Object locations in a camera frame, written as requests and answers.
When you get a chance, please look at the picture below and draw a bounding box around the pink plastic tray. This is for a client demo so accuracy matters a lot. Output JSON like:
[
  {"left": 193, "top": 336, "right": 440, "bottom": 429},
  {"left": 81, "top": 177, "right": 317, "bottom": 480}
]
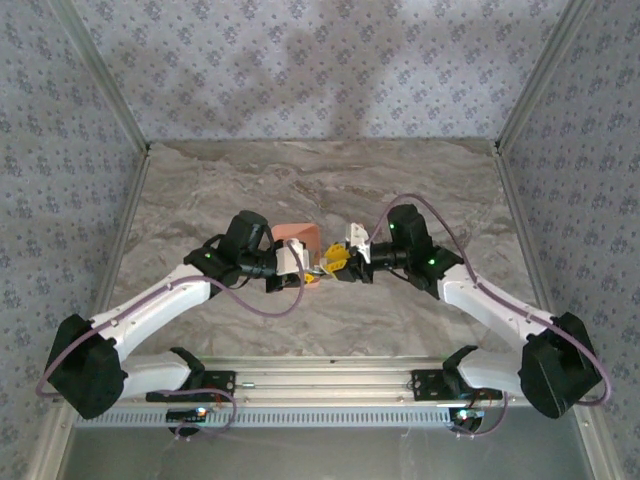
[{"left": 269, "top": 223, "right": 321, "bottom": 292}]

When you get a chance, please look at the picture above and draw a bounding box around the grey metal panel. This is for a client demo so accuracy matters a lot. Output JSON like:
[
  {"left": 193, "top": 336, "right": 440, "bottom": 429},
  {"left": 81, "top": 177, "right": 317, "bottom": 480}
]
[{"left": 64, "top": 427, "right": 596, "bottom": 480}]

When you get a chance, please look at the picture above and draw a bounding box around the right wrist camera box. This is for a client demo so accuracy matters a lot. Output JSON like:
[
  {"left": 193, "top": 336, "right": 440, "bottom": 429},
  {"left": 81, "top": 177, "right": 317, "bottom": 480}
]
[{"left": 344, "top": 222, "right": 372, "bottom": 252}]

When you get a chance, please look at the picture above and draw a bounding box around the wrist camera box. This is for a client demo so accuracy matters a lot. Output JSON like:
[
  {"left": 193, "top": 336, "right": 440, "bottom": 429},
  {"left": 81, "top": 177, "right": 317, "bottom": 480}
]
[
  {"left": 344, "top": 222, "right": 372, "bottom": 252},
  {"left": 273, "top": 238, "right": 312, "bottom": 276}
]

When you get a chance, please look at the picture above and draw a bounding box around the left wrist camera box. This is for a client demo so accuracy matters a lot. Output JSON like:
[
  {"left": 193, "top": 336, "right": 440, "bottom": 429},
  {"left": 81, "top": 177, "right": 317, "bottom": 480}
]
[{"left": 273, "top": 238, "right": 312, "bottom": 276}]

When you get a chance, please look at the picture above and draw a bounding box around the purple camera cable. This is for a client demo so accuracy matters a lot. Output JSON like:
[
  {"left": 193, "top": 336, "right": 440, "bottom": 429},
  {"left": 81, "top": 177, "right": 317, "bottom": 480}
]
[
  {"left": 367, "top": 193, "right": 612, "bottom": 440},
  {"left": 37, "top": 239, "right": 307, "bottom": 444}
]

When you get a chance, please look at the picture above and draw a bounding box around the thin black cable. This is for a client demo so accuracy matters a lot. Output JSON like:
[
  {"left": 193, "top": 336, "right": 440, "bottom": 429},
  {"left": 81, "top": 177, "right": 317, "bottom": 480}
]
[{"left": 199, "top": 233, "right": 254, "bottom": 291}]

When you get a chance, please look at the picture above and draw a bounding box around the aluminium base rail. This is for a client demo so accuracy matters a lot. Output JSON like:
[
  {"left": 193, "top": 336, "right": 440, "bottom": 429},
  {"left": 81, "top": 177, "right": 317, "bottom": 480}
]
[{"left": 54, "top": 355, "right": 599, "bottom": 405}]

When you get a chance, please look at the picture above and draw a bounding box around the aluminium table side rail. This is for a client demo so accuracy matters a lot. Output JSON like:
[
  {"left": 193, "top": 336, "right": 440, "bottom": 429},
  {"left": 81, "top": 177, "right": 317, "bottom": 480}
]
[
  {"left": 79, "top": 147, "right": 154, "bottom": 364},
  {"left": 493, "top": 148, "right": 572, "bottom": 364}
]

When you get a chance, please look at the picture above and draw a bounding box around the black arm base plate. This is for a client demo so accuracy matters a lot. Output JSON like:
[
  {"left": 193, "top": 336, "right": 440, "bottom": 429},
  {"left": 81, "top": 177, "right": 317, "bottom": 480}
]
[
  {"left": 146, "top": 370, "right": 236, "bottom": 401},
  {"left": 410, "top": 368, "right": 503, "bottom": 401}
]

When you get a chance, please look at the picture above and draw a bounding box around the slotted grey cable duct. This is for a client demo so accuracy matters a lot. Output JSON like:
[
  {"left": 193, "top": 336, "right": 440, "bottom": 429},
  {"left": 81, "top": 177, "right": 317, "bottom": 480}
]
[{"left": 74, "top": 405, "right": 454, "bottom": 430}]

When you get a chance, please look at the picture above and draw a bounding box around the aluminium corner post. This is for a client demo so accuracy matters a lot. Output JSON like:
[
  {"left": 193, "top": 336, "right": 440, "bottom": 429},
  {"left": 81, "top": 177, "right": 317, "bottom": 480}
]
[
  {"left": 493, "top": 0, "right": 597, "bottom": 154},
  {"left": 48, "top": 0, "right": 153, "bottom": 154}
]

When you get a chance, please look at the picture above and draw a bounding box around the aluminium lower frame bar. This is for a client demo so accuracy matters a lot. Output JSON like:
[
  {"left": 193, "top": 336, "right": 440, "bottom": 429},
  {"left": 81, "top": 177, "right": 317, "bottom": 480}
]
[
  {"left": 27, "top": 417, "right": 76, "bottom": 480},
  {"left": 574, "top": 412, "right": 624, "bottom": 480}
]

